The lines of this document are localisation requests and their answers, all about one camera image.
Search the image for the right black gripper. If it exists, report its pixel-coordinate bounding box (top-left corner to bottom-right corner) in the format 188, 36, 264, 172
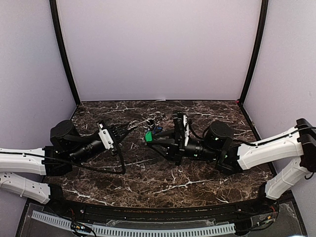
147, 129, 220, 166

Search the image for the blue key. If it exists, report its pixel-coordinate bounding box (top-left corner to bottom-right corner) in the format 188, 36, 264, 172
150, 126, 163, 135

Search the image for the green key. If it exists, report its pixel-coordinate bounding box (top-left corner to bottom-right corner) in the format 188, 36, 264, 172
145, 131, 153, 143

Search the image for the black disc with keyrings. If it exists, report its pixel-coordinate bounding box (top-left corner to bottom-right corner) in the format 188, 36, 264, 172
128, 111, 166, 131

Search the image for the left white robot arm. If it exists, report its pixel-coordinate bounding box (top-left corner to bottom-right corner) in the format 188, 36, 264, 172
0, 120, 133, 215

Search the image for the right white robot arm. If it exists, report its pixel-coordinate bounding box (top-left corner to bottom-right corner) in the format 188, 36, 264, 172
145, 112, 316, 214

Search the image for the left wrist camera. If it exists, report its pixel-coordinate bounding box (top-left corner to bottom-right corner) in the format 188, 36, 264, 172
97, 121, 115, 150

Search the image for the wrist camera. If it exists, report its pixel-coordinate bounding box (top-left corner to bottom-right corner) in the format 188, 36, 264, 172
97, 121, 115, 150
172, 111, 190, 147

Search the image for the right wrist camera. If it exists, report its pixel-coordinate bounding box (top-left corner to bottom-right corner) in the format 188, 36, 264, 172
172, 111, 190, 147

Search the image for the black front rail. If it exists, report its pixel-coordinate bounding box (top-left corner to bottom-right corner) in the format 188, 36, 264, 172
61, 199, 265, 220

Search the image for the white slotted cable duct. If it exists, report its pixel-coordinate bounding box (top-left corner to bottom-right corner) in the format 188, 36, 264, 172
31, 211, 236, 237

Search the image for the left black frame post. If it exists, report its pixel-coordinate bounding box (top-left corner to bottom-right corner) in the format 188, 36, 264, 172
49, 0, 81, 106

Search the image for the black frame post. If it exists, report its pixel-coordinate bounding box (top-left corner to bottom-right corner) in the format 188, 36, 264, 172
238, 0, 269, 107
49, 0, 81, 106

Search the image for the right black frame post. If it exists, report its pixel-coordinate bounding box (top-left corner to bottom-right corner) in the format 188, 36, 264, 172
238, 0, 269, 107

